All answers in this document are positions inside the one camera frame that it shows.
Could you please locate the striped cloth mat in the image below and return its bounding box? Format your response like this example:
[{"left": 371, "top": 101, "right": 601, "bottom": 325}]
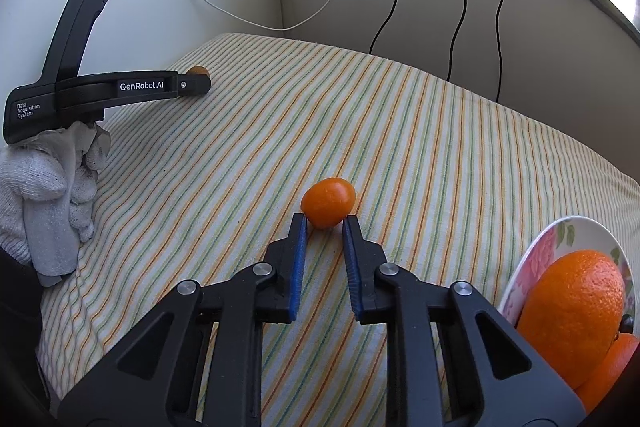
[{"left": 38, "top": 34, "right": 639, "bottom": 426}]

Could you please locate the large round orange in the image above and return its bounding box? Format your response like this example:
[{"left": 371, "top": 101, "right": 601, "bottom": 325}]
[{"left": 516, "top": 251, "right": 625, "bottom": 389}]

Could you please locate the oval orange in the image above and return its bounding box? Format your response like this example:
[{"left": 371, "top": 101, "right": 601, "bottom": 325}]
[{"left": 575, "top": 333, "right": 639, "bottom": 414}]

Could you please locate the brown kiwi fruit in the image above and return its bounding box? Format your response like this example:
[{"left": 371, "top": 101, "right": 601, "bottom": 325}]
[{"left": 186, "top": 66, "right": 209, "bottom": 76}]

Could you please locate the small orange kumquat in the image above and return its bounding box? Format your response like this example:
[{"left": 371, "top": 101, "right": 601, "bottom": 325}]
[{"left": 300, "top": 178, "right": 356, "bottom": 230}]

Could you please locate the floral white plate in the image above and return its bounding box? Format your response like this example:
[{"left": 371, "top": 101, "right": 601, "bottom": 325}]
[{"left": 497, "top": 216, "right": 636, "bottom": 334}]

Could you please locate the left white gloved hand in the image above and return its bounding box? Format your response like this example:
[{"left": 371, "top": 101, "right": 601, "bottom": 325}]
[{"left": 1, "top": 121, "right": 111, "bottom": 287}]

